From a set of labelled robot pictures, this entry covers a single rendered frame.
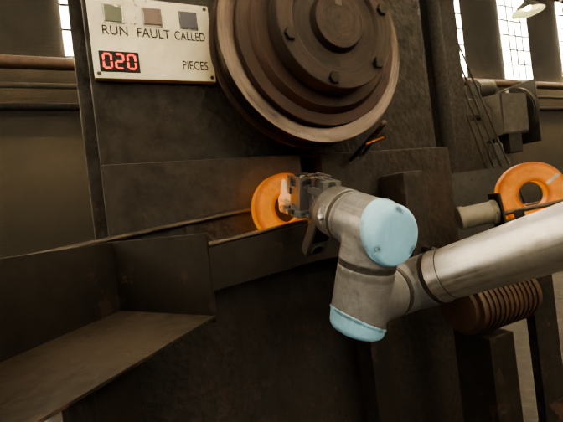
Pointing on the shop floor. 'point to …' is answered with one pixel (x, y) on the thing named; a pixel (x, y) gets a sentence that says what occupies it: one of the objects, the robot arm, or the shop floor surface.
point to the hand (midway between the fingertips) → (284, 199)
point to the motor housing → (490, 349)
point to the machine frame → (318, 269)
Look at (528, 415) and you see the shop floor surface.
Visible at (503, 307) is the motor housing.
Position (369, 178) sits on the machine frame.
